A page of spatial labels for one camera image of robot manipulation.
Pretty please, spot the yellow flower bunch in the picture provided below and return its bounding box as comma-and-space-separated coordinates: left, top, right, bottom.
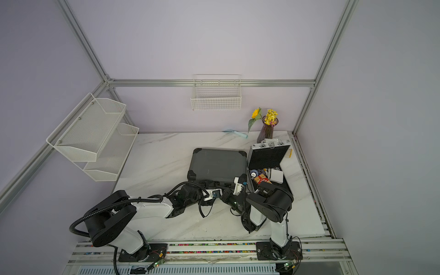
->
263, 109, 278, 126

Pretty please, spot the white wire wall basket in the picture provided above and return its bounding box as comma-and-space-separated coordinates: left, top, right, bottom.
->
191, 74, 242, 111

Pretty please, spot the aluminium frame rail structure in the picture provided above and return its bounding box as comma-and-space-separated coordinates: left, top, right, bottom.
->
1, 1, 358, 213

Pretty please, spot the silver aluminium poker case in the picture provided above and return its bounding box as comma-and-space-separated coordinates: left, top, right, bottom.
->
247, 139, 292, 193

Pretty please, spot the dark grey poker case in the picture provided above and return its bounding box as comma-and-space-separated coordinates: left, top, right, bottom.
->
187, 148, 248, 189

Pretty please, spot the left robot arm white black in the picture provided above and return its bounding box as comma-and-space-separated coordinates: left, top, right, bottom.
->
69, 182, 221, 261

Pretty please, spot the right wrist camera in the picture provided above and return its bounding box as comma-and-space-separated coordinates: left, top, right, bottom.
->
233, 175, 247, 196

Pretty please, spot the white mesh two-tier shelf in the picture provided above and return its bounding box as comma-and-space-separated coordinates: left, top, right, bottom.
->
46, 93, 139, 182

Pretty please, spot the red playing card box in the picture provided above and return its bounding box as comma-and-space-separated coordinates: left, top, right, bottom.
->
254, 174, 271, 184

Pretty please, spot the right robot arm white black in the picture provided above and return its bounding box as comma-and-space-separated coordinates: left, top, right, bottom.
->
221, 182, 294, 258

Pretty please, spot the light blue plastic tool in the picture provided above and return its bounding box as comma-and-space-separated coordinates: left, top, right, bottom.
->
223, 129, 248, 139

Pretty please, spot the yellow sunflower with leaf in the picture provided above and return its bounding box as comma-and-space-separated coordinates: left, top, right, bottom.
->
247, 108, 262, 132

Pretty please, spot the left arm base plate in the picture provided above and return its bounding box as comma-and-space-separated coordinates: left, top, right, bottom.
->
118, 243, 168, 262

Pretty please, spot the blue dealer chip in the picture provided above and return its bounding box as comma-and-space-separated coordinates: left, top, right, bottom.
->
249, 170, 260, 178

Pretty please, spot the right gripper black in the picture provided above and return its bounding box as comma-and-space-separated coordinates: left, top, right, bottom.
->
218, 186, 248, 218

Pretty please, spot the white card deck box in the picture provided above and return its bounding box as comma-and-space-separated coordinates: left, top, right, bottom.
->
268, 168, 284, 184

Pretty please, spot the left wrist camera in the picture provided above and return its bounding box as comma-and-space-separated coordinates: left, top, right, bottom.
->
203, 189, 223, 201

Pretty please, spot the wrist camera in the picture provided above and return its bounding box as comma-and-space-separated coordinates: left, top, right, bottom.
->
203, 189, 223, 201
233, 175, 247, 196

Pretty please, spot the purple glass vase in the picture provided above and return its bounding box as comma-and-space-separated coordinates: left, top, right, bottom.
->
257, 117, 275, 143

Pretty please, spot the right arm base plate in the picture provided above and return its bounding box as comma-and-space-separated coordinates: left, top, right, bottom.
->
256, 241, 303, 261

